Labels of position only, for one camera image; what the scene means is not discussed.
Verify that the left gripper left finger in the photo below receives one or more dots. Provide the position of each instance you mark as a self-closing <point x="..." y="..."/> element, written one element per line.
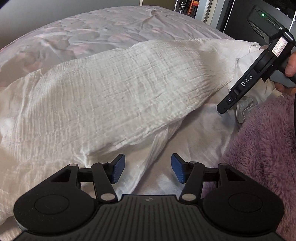
<point x="69" y="198"/>

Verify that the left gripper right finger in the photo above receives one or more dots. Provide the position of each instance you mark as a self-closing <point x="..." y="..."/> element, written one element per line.
<point x="230" y="203"/>

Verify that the white crinkled muslin garment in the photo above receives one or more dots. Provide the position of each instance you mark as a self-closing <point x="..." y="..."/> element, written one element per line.
<point x="126" y="100"/>

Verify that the person's right hand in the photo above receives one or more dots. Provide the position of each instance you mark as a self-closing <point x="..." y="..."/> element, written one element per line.
<point x="289" y="72"/>

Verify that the purple fluffy blanket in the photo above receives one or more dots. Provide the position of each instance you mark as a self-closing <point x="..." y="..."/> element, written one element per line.
<point x="264" y="150"/>

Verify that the dark shelf with items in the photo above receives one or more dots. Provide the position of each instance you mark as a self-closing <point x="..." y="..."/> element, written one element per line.
<point x="187" y="7"/>

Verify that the grey pink-dotted bed cover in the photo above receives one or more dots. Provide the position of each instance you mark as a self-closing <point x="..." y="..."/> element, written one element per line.
<point x="90" y="33"/>

